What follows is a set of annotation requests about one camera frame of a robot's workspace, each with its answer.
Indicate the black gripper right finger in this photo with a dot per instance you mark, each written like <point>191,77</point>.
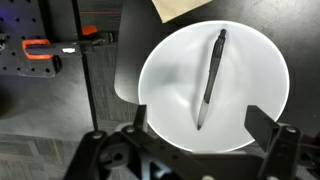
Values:
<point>276,146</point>

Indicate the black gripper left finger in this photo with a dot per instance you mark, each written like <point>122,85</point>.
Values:
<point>160,153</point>

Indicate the black pen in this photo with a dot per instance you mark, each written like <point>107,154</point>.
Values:
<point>213,73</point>

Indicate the white round bowl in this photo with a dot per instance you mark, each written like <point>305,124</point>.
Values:
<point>250,86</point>

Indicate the black orange bar clamp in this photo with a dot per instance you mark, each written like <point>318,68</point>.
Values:
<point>66,49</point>

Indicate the small plain brown envelope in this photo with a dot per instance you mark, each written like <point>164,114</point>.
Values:
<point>176,8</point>

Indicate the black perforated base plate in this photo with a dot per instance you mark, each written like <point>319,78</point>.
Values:
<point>20,20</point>

